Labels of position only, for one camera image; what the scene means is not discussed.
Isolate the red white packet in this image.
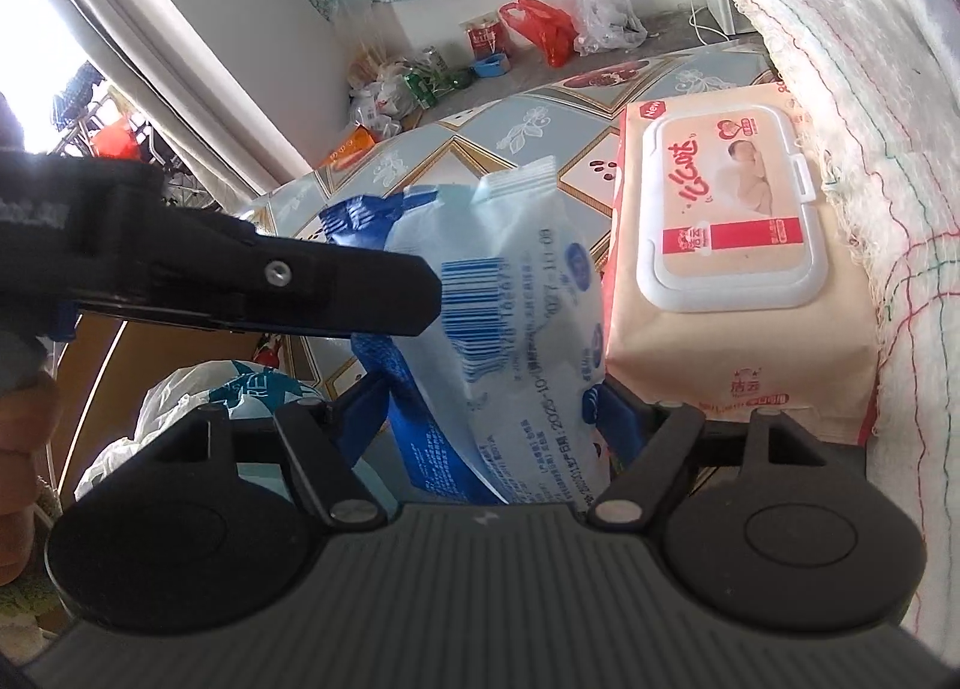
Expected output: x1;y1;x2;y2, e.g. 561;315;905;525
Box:
461;14;507;60

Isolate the blue white soft packet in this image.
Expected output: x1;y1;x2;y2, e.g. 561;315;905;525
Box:
319;155;610;506

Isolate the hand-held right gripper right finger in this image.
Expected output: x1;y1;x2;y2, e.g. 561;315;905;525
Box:
585;381;830;529

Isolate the white power cable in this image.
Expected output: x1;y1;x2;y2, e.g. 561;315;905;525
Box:
688;0;770;49

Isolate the clear plastic bag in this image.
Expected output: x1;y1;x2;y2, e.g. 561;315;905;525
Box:
576;0;650;56

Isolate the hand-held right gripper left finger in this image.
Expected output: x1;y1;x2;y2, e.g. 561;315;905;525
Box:
146;374;391;529

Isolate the brown cardboard box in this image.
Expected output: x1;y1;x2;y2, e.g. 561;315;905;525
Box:
45;314;357;502

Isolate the person's left hand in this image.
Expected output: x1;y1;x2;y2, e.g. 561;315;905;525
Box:
0;374;62;585

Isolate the red plastic bag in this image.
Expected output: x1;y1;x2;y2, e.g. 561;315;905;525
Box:
499;0;578;69

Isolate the peach wet wipes pack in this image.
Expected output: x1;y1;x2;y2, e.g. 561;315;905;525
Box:
604;80;880;446

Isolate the white printed plastic bag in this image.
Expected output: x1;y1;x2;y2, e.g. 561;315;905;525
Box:
75;357;331;502

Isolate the white stitched quilt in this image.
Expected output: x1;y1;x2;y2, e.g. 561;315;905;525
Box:
716;0;960;660

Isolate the green bottle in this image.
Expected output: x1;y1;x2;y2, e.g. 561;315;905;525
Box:
405;70;458;109

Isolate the white curtain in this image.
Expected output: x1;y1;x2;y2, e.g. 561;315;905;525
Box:
0;0;323;202

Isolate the orange snack packet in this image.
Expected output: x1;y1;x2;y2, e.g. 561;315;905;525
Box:
326;126;380;169

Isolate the red plastic container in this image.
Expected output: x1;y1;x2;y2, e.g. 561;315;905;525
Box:
90;115;143;161

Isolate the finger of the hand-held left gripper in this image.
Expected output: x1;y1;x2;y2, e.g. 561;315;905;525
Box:
154;205;445;339

